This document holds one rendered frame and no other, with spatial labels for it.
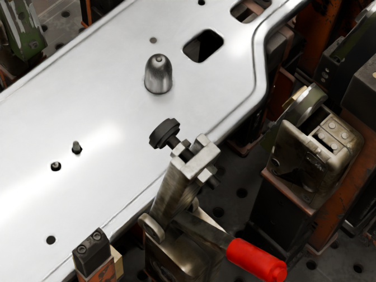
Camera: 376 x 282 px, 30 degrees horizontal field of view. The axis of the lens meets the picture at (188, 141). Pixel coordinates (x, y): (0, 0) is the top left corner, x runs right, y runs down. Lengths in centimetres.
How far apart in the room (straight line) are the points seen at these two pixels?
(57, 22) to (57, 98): 46
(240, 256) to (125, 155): 23
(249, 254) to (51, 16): 77
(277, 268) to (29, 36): 43
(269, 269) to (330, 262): 51
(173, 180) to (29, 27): 35
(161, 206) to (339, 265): 50
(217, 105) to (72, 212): 21
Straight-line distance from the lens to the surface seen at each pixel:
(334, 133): 73
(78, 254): 52
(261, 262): 58
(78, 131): 79
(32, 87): 83
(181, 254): 68
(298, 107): 71
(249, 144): 112
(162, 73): 78
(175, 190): 57
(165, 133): 54
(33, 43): 85
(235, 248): 60
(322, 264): 107
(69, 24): 125
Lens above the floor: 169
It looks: 62 degrees down
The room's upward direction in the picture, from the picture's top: 6 degrees clockwise
